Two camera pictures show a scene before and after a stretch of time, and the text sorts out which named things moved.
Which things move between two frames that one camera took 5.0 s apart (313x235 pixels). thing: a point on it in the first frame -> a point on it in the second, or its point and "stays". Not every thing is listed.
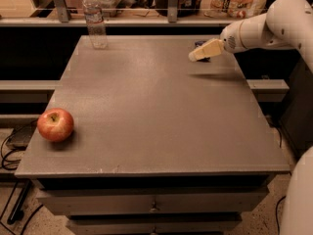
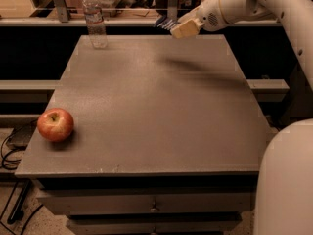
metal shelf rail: [63, 16] stays
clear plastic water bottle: [93, 13] stays
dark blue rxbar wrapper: [198, 44] -> [168, 23]
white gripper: [230, 41] -> [209, 16]
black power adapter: [21, 138] stays
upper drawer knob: [154, 209] stays
